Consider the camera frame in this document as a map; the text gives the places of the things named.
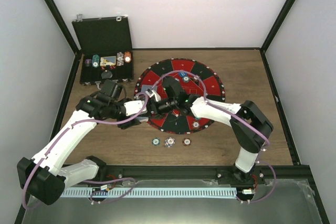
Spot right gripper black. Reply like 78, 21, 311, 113
142, 98, 177, 120

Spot blue card seat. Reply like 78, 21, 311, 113
141, 84, 157, 92

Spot green poker chip stack table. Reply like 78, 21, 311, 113
152, 138, 160, 146

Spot blue small blind button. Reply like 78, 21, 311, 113
178, 71, 187, 77

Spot brown poker chip stack table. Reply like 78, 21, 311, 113
183, 138, 191, 146

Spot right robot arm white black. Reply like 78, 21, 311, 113
147, 95, 274, 184

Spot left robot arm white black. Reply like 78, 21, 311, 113
17, 92, 149, 210

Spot round red black poker mat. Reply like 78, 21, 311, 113
134, 58, 225, 134

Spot clear dealer button in case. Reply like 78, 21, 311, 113
101, 70, 113, 79

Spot orange chips in case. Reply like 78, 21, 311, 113
124, 51, 132, 63

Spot blue white chips in case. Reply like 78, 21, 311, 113
116, 52, 124, 66

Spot card deck in case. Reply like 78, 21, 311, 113
100, 56, 116, 67

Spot green chip stack in case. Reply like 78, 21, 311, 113
91, 55, 100, 68

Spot purple chip stack in case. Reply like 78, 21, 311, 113
85, 59, 91, 67

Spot black poker case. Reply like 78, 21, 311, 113
72, 16, 134, 86

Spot metal sheet front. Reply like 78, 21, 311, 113
23, 179, 323, 223

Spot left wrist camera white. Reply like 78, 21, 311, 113
123, 100, 147, 116

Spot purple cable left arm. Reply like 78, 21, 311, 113
22, 92, 150, 210

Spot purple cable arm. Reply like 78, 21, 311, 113
22, 92, 150, 210
149, 71, 276, 204

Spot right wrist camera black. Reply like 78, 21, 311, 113
162, 77, 185, 102

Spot light blue slotted cable duct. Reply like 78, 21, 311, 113
61, 187, 237, 199

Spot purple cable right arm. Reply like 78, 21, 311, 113
149, 71, 276, 204

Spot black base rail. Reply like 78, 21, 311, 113
93, 164, 312, 186

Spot black aluminium frame post left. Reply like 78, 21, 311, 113
44, 0, 79, 54

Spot black aluminium frame post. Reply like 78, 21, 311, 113
260, 0, 296, 53
44, 0, 79, 54

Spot black aluminium frame post right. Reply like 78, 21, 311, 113
260, 0, 296, 53

